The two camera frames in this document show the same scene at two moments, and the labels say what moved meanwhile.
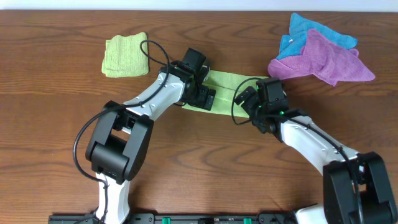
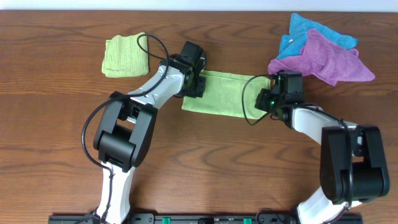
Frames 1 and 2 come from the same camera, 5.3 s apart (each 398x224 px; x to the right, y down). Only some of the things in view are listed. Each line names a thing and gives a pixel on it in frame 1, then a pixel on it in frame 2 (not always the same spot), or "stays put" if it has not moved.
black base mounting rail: [180, 218] stays put
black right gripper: [247, 96] to [262, 100]
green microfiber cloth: [227, 85] stays put
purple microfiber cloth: [324, 59] stays put
